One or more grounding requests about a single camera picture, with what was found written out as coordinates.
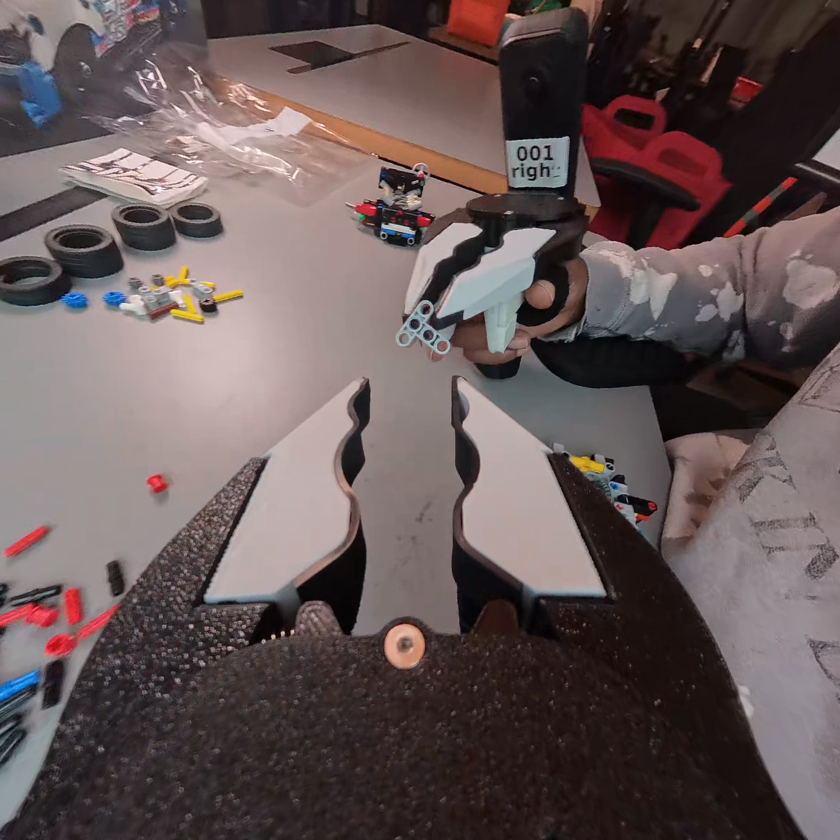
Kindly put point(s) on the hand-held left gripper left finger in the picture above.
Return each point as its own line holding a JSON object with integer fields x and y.
{"x": 289, "y": 525}

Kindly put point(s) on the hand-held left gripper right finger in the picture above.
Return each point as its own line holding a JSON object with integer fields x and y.
{"x": 525, "y": 525}

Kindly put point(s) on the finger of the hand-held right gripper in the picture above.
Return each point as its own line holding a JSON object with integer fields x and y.
{"x": 423, "y": 275}
{"x": 499, "y": 275}

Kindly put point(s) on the grey toy T beam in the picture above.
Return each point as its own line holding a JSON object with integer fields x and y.
{"x": 421, "y": 316}

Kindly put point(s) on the grey toy brick assembly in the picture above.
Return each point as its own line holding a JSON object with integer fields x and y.
{"x": 620, "y": 492}

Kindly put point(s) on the pile of small toy pins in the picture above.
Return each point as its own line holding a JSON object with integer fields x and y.
{"x": 72, "y": 604}

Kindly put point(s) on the person's right forearm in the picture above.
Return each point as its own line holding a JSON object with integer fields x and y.
{"x": 722, "y": 282}

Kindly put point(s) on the grey desk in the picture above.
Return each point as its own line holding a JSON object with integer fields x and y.
{"x": 295, "y": 341}

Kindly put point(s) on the black desk cutout cover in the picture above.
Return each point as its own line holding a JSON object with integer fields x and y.
{"x": 334, "y": 56}

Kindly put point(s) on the person's right hand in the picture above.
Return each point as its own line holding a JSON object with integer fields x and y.
{"x": 539, "y": 295}

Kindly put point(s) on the black red toy assembly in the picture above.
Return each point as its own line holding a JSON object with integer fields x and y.
{"x": 397, "y": 223}

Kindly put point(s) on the orange box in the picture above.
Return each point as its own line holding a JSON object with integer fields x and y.
{"x": 479, "y": 19}

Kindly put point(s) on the red chair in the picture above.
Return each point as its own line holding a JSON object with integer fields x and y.
{"x": 656, "y": 170}

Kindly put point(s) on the red toy bush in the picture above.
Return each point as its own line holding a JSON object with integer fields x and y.
{"x": 157, "y": 484}

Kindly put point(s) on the black chair armrest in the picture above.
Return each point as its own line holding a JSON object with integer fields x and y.
{"x": 623, "y": 367}

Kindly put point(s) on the clear plastic bag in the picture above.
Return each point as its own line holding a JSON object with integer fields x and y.
{"x": 249, "y": 131}

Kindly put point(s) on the person's grey sweatshirt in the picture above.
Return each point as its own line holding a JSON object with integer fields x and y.
{"x": 774, "y": 558}

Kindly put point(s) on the pile of mixed toy parts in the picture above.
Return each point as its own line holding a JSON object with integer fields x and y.
{"x": 157, "y": 298}

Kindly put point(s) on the sticker sheet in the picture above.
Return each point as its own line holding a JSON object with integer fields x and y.
{"x": 131, "y": 177}

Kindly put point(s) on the printed toy car box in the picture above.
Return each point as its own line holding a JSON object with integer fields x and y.
{"x": 85, "y": 79}

